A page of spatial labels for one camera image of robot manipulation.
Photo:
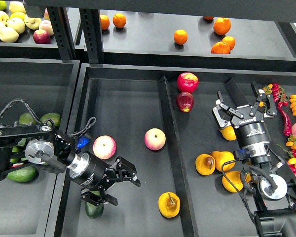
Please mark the red chili pepper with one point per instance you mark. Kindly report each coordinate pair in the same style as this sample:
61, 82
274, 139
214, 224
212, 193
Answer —
287, 126

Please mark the black centre tray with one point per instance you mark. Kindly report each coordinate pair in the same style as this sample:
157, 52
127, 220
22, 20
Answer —
127, 101

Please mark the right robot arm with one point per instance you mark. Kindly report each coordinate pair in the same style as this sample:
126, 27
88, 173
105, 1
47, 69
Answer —
265, 174

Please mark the black shelf post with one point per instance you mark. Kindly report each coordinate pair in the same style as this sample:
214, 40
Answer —
62, 32
91, 25

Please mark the yellow apple front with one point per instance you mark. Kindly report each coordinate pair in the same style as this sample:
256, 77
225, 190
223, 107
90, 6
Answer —
8, 34

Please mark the pink apple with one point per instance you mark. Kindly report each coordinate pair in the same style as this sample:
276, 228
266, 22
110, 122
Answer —
154, 139
104, 147

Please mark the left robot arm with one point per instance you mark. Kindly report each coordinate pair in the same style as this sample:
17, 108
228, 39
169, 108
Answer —
42, 143

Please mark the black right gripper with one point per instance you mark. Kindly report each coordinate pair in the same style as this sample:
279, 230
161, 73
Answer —
248, 122

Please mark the orange middle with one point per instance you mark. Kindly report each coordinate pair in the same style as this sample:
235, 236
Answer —
180, 37

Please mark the dark green avocado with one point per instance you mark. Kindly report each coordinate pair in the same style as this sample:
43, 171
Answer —
94, 211

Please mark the orange behind right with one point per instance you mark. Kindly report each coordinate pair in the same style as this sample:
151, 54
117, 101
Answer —
230, 41

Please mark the large orange upper right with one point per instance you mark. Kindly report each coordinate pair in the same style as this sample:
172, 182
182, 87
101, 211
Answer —
222, 26

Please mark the black left tray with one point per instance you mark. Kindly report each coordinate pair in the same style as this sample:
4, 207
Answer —
33, 209

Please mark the black shelf post left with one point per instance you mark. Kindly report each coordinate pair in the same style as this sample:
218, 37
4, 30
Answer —
62, 32

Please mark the bright red apple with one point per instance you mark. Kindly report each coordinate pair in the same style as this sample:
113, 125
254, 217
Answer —
187, 82

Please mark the yellow pear with brown end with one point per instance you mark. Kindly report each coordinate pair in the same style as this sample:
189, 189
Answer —
205, 164

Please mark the pink apple left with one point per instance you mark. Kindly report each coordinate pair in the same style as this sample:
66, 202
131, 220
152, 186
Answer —
104, 147

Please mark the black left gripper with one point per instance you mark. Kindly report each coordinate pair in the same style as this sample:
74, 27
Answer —
89, 171

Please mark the cherry tomato cluster upper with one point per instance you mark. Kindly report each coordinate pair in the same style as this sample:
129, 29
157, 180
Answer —
278, 93

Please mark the pink apple right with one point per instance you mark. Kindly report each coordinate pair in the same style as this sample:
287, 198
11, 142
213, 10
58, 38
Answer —
154, 139

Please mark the green avocado middle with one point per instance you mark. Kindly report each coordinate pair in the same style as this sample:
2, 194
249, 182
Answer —
23, 175

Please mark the dark red apple on shelf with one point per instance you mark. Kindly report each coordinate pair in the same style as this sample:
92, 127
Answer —
41, 36

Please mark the black tray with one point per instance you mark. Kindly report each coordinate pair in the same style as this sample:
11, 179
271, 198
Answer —
127, 101
33, 209

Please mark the orange far left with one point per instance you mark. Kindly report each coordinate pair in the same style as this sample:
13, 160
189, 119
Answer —
105, 22

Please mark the cherry tomato cluster lower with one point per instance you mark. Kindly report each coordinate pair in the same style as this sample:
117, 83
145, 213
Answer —
290, 153

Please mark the orange front right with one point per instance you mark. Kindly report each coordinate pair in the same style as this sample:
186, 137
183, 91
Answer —
220, 48

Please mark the green avocado upper left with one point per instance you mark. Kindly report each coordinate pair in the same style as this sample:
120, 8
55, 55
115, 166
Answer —
27, 119

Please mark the black shelf post right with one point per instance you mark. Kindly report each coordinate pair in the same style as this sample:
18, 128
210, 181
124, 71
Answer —
91, 25

